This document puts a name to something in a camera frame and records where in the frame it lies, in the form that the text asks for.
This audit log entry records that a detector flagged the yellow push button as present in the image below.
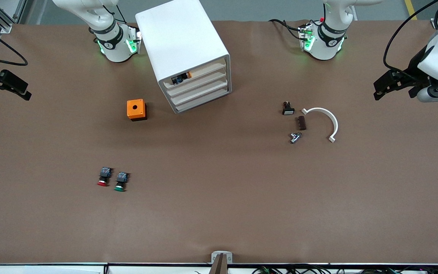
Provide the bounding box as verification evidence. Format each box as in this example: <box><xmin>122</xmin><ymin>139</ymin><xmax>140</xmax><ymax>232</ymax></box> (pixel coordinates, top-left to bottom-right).
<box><xmin>171</xmin><ymin>72</ymin><xmax>192</xmax><ymax>85</ymax></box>

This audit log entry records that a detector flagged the red push button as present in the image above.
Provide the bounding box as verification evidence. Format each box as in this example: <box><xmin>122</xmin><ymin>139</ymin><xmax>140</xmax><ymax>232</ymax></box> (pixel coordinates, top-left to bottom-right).
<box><xmin>97</xmin><ymin>167</ymin><xmax>113</xmax><ymax>187</ymax></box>

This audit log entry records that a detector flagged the green push button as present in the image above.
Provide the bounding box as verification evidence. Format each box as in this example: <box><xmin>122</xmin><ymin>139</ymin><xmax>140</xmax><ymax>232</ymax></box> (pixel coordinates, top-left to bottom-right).
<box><xmin>113</xmin><ymin>172</ymin><xmax>130</xmax><ymax>192</ymax></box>

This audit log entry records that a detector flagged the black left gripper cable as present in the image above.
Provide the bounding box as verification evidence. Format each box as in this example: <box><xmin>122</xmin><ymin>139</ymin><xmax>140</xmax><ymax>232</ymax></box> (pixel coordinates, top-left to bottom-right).
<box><xmin>383</xmin><ymin>0</ymin><xmax>438</xmax><ymax>75</ymax></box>

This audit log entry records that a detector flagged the white half-ring pipe clamp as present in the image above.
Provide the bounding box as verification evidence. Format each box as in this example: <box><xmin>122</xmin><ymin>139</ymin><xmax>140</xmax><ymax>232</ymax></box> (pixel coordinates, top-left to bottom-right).
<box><xmin>301</xmin><ymin>107</ymin><xmax>339</xmax><ymax>143</ymax></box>

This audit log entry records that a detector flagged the black arm base cable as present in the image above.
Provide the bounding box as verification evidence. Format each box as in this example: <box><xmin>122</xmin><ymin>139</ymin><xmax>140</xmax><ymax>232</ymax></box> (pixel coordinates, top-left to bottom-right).
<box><xmin>268</xmin><ymin>18</ymin><xmax>304</xmax><ymax>38</ymax></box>

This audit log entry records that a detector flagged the orange button enclosure box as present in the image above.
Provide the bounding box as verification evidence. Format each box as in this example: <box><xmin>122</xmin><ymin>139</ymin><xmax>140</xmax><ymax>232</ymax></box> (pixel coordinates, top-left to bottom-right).
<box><xmin>127</xmin><ymin>99</ymin><xmax>148</xmax><ymax>121</ymax></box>

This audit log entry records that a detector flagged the white table edge frame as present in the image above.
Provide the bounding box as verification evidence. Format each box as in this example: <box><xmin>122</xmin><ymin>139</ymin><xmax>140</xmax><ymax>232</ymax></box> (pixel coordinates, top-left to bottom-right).
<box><xmin>0</xmin><ymin>263</ymin><xmax>438</xmax><ymax>274</ymax></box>

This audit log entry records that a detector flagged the black cable bundle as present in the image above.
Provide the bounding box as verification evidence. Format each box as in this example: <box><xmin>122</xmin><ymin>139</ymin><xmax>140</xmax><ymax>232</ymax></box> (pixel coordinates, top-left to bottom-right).
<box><xmin>194</xmin><ymin>264</ymin><xmax>438</xmax><ymax>274</ymax></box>

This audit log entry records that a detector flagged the grey table edge bracket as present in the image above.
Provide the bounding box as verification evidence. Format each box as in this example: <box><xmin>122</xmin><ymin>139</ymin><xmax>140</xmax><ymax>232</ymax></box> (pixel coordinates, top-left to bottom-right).
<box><xmin>211</xmin><ymin>251</ymin><xmax>233</xmax><ymax>274</ymax></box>

